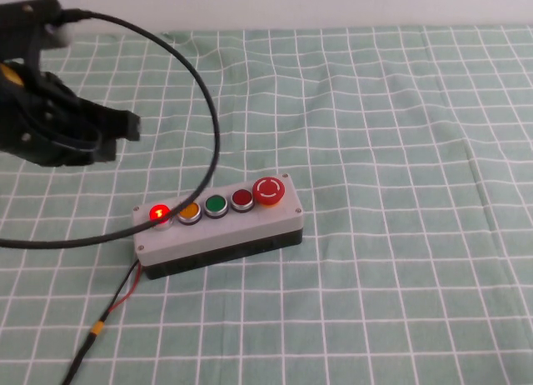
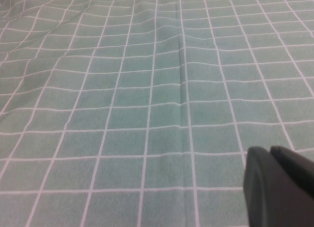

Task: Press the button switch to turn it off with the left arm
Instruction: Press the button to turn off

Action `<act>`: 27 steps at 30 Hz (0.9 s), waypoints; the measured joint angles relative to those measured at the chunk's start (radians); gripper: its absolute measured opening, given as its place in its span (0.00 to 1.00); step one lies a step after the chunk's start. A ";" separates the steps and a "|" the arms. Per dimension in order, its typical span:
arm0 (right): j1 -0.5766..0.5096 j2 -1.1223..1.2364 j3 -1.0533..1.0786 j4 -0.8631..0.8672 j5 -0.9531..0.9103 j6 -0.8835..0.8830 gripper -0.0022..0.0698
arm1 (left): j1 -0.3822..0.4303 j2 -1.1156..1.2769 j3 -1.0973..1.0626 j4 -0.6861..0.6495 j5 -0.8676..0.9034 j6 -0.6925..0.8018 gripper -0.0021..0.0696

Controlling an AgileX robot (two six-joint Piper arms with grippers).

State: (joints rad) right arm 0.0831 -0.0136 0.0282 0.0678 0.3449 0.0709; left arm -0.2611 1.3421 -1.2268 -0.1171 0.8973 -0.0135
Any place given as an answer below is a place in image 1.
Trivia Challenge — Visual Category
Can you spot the yellow push button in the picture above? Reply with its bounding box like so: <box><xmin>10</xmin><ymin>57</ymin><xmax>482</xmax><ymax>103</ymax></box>
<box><xmin>177</xmin><ymin>200</ymin><xmax>201</xmax><ymax>228</ymax></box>

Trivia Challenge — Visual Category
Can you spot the red mushroom emergency stop button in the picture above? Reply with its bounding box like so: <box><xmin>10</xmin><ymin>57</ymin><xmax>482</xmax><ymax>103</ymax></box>
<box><xmin>252</xmin><ymin>176</ymin><xmax>286</xmax><ymax>209</ymax></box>

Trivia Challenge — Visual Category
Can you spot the lit red push button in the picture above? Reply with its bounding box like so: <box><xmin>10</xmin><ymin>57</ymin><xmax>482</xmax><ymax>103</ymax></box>
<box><xmin>148</xmin><ymin>202</ymin><xmax>173</xmax><ymax>232</ymax></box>

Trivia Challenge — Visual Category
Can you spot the thick black power cable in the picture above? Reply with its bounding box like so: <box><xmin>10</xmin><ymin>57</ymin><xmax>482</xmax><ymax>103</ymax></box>
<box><xmin>60</xmin><ymin>332</ymin><xmax>95</xmax><ymax>385</ymax></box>

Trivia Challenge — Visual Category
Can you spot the green push button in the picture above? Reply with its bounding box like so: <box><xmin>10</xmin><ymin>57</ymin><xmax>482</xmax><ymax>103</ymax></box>
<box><xmin>203</xmin><ymin>194</ymin><xmax>229</xmax><ymax>220</ymax></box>

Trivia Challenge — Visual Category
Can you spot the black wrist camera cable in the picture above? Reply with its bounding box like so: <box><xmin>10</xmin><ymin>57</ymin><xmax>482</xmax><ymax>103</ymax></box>
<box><xmin>0</xmin><ymin>9</ymin><xmax>221</xmax><ymax>249</ymax></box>

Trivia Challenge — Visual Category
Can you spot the green white checked tablecloth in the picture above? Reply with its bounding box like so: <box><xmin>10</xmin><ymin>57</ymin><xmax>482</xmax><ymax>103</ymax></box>
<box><xmin>0</xmin><ymin>24</ymin><xmax>533</xmax><ymax>385</ymax></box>

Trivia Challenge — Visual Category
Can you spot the grey black button switch box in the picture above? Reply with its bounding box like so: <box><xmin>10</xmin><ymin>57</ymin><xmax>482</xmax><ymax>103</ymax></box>
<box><xmin>132</xmin><ymin>172</ymin><xmax>304</xmax><ymax>281</ymax></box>

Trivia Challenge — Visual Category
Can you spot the thin black wire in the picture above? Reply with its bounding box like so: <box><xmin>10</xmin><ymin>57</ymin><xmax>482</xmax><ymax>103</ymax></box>
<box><xmin>98</xmin><ymin>259</ymin><xmax>142</xmax><ymax>323</ymax></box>

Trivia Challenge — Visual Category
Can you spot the dark red push button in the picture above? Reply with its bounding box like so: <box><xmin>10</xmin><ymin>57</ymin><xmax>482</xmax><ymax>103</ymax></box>
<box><xmin>231</xmin><ymin>187</ymin><xmax>255</xmax><ymax>214</ymax></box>

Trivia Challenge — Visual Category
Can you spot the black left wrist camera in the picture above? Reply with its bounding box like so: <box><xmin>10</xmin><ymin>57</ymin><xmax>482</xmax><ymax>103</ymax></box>
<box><xmin>0</xmin><ymin>0</ymin><xmax>72</xmax><ymax>72</ymax></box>

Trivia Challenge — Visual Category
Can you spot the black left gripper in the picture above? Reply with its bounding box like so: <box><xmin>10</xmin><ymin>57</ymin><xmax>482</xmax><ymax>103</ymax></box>
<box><xmin>0</xmin><ymin>60</ymin><xmax>142</xmax><ymax>168</ymax></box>

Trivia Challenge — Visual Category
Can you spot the thin red wire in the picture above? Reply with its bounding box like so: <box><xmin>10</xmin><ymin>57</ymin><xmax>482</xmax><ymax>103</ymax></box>
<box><xmin>102</xmin><ymin>264</ymin><xmax>145</xmax><ymax>322</ymax></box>

